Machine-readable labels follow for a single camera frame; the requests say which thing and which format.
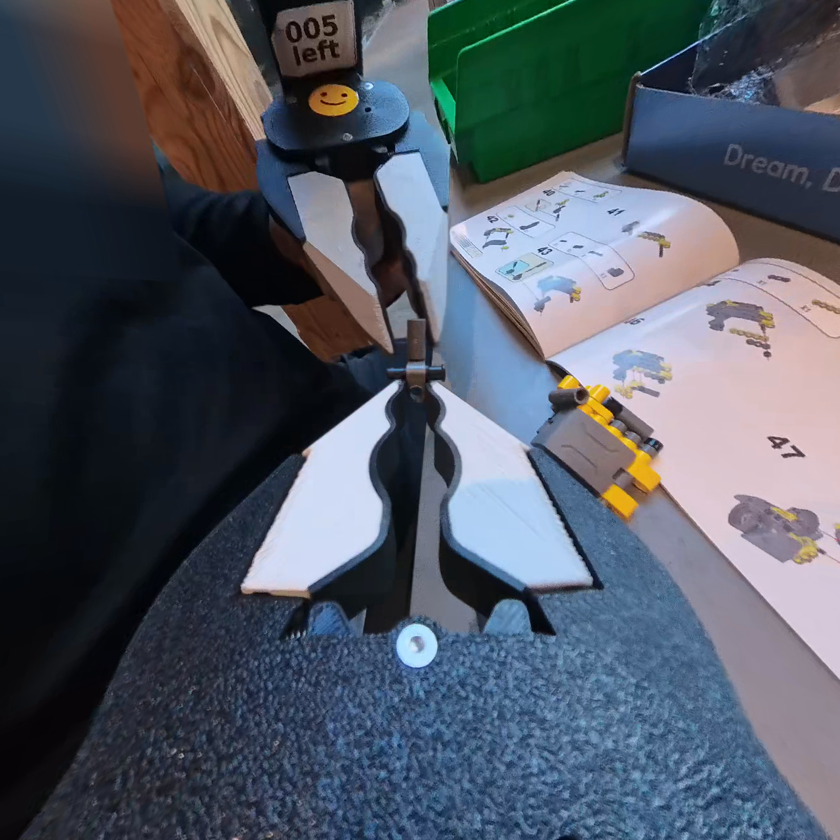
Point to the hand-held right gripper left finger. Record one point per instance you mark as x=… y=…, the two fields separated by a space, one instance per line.
x=315 y=518

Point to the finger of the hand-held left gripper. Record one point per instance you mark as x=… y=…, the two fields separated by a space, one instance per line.
x=420 y=229
x=328 y=229

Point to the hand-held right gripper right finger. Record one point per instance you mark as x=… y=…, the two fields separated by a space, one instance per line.
x=512 y=512

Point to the grey yellow brick subassembly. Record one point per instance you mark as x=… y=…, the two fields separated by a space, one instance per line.
x=584 y=453

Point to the grey connector with black pin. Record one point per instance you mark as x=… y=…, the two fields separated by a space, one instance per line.
x=417 y=384

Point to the person's left forearm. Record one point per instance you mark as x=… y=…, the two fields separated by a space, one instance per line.
x=223 y=243

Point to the wooden desk leg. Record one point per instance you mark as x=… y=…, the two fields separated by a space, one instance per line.
x=197 y=79

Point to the person's left hand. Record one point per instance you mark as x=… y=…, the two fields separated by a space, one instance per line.
x=292 y=246

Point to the person's trousers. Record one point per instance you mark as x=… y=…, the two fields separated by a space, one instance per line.
x=364 y=371

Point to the green plastic bin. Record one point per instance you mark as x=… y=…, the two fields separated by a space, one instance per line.
x=558 y=98

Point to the person's dark top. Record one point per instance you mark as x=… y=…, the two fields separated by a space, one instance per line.
x=98 y=459

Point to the white building instruction booklet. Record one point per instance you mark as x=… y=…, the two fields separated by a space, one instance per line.
x=722 y=394

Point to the dark grey cardboard box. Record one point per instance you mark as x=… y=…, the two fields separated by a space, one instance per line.
x=722 y=144

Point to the clear plastic bag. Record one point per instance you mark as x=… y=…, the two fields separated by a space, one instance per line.
x=754 y=46

